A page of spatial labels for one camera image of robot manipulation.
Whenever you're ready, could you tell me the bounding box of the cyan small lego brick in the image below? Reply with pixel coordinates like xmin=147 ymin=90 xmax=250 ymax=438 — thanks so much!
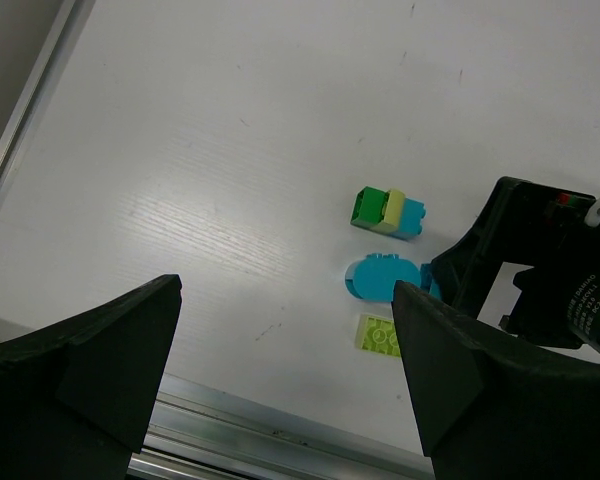
xmin=391 ymin=198 xmax=426 ymax=240

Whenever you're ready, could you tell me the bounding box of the cyan 2x4 lego plate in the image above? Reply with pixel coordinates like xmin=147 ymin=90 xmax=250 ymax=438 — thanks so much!
xmin=420 ymin=263 xmax=442 ymax=300

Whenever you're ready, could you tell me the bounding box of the lime 2x2 lego plate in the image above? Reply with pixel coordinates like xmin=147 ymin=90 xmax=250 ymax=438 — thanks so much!
xmin=355 ymin=314 xmax=401 ymax=358

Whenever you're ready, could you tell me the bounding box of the green small stacked lego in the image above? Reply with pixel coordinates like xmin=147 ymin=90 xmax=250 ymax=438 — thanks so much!
xmin=350 ymin=186 xmax=387 ymax=229

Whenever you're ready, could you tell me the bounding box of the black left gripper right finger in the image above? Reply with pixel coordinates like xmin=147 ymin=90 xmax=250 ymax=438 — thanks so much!
xmin=392 ymin=282 xmax=600 ymax=479

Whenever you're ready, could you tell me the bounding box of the pale yellow lego brick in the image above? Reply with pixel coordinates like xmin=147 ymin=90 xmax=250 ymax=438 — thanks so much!
xmin=372 ymin=189 xmax=405 ymax=235

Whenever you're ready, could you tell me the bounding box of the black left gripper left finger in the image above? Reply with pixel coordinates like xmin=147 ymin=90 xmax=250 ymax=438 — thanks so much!
xmin=0 ymin=274 xmax=182 ymax=479

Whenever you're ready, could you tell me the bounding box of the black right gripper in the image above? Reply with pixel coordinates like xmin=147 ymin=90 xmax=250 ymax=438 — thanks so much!
xmin=431 ymin=176 xmax=600 ymax=354

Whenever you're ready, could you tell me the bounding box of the cyan oval lego brick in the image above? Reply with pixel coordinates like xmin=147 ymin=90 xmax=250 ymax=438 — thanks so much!
xmin=344 ymin=253 xmax=421 ymax=303

